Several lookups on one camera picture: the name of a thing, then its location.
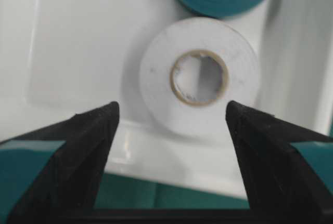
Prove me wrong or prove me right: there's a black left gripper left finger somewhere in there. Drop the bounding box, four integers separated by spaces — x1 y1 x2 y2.
1 102 120 223

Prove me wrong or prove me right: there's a white tape roll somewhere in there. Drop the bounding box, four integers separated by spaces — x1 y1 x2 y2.
139 17 261 138

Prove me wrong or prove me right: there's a white rectangular plastic case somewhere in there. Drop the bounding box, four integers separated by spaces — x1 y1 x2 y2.
1 0 332 198

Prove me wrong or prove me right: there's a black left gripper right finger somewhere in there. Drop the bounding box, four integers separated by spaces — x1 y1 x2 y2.
225 101 332 223

